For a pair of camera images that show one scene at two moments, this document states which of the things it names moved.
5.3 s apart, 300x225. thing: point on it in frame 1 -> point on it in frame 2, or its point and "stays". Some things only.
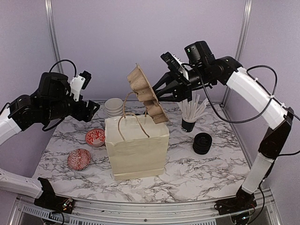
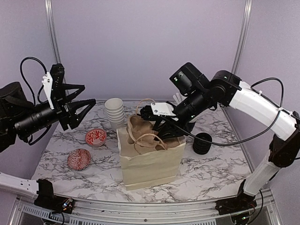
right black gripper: x=183 y=89 -> x=176 y=130
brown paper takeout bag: x=135 y=146 -> x=147 y=170
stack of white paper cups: x=114 y=107 stays
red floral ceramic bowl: x=95 y=137 stays
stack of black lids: x=202 y=143 stays
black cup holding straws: x=187 y=126 stays
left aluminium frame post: x=60 y=66 stays
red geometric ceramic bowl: x=78 y=159 stays
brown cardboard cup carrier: x=145 y=93 -> x=141 y=135
